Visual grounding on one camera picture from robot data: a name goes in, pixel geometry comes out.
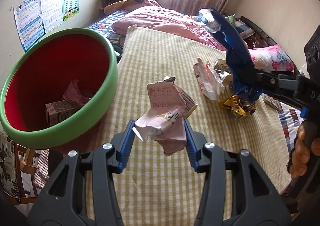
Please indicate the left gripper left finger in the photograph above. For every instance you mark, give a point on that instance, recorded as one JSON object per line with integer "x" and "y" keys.
{"x": 81, "y": 190}

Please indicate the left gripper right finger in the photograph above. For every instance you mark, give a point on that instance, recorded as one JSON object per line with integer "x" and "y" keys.
{"x": 255, "y": 200}

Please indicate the dark blue snack bag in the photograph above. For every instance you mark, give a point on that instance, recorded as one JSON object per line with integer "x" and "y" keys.
{"x": 238, "y": 60}

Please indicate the white blue carton box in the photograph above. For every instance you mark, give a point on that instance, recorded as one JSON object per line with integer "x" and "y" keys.
{"x": 57, "y": 112}

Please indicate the pink snack wrapper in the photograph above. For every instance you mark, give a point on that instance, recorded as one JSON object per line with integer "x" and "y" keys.
{"x": 75, "y": 96}

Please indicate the pink paper box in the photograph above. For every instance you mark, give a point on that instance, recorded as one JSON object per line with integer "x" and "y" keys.
{"x": 170, "y": 105}

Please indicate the right hand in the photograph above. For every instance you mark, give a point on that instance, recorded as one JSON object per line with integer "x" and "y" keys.
{"x": 300, "y": 155}

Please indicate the pink floral pillow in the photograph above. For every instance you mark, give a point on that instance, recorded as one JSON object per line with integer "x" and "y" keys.
{"x": 271, "y": 58}

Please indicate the yellow black snack bag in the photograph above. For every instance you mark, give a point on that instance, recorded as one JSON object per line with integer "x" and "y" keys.
{"x": 238, "y": 108}

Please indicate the red bin with green rim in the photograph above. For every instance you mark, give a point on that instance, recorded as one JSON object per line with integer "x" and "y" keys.
{"x": 42, "y": 76}

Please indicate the pink quilt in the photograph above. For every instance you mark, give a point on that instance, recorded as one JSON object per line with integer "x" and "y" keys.
{"x": 169, "y": 21}

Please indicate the blue checkered bed sheet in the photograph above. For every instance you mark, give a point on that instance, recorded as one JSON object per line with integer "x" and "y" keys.
{"x": 104, "y": 27}

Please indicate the orange pillow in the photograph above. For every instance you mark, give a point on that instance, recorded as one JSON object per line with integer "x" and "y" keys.
{"x": 119, "y": 5}

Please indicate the wall chart posters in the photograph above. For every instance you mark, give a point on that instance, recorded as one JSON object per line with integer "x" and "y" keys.
{"x": 36, "y": 18}

